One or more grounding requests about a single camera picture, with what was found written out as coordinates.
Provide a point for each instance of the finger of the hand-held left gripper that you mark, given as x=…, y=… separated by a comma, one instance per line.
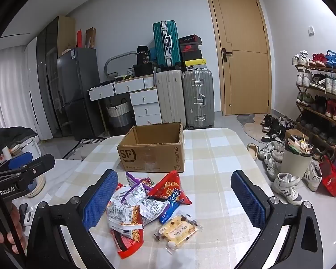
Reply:
x=36, y=165
x=19, y=158

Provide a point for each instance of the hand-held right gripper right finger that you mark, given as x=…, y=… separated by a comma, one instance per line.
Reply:
x=247, y=199

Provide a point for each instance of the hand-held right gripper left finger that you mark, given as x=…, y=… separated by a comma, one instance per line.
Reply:
x=100, y=199

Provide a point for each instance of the orange noodle snack packet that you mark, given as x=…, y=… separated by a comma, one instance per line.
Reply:
x=123, y=215

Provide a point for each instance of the purple silver snack packet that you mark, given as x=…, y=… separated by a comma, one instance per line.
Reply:
x=133, y=194

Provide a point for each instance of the brown cardboard box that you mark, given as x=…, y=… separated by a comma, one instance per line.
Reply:
x=151, y=157

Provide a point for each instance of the red cone snack packet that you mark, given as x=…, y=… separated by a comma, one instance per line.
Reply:
x=168, y=188

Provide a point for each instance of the blue snack packet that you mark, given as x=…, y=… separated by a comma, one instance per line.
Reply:
x=168, y=212

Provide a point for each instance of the clear biscuit packet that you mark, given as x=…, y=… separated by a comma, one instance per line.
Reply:
x=177, y=231

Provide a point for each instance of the person's left hand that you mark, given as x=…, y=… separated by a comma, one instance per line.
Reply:
x=5, y=229

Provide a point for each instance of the white kitchen appliance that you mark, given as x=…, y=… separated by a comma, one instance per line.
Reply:
x=32, y=151

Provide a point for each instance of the dark cloth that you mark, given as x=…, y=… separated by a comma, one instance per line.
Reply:
x=12, y=137

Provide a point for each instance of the white side table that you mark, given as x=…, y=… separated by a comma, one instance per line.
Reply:
x=63, y=171

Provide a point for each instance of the white trash bin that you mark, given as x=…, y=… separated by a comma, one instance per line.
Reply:
x=295, y=164

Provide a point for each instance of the beige round doormat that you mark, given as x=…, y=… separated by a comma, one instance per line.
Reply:
x=253, y=131

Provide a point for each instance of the pile of shoes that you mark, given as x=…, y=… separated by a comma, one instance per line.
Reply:
x=271, y=134

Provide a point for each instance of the white curtain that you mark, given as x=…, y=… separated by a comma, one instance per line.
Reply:
x=8, y=89

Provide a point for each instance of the grey doormat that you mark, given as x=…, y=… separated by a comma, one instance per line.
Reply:
x=245, y=119

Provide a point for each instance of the woven laundry basket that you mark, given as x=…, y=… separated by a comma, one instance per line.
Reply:
x=119, y=117

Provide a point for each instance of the red gift bag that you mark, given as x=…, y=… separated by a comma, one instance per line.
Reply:
x=331, y=180

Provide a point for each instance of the grey refrigerator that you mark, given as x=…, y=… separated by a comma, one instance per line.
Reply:
x=78, y=89

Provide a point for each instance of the dark glass cabinet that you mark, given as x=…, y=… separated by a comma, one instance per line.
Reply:
x=49, y=61

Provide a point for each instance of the white drawer desk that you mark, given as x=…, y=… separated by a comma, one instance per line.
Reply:
x=144, y=101

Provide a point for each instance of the silver suitcase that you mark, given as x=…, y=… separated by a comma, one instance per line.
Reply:
x=198, y=98

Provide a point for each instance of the beige suitcase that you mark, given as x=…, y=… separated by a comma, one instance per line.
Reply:
x=170, y=98

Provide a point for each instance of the small white basket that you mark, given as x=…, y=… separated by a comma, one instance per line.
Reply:
x=130, y=72

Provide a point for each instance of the grey folding tub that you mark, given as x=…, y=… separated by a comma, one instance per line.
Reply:
x=114, y=60

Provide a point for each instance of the red paper bag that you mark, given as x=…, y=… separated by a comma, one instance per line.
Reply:
x=80, y=38

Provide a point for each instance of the black storage bin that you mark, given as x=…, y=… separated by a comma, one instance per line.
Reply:
x=142, y=69

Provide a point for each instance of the flat cardboard piece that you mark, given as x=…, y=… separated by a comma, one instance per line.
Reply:
x=91, y=37

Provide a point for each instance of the wooden shoe rack with shoes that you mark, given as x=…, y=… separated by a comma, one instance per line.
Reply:
x=330, y=85

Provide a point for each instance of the yellow black shoe box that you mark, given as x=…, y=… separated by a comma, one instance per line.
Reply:
x=195, y=65

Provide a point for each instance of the black box white label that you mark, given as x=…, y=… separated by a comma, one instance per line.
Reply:
x=144, y=54

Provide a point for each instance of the wooden door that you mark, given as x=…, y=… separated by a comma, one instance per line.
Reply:
x=240, y=33

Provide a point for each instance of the teal suitcase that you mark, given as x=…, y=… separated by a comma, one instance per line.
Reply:
x=166, y=44

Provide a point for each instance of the dark shoe box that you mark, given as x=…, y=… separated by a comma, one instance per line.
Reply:
x=189, y=38

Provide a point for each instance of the white wall switch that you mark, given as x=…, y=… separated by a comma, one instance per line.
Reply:
x=311, y=30

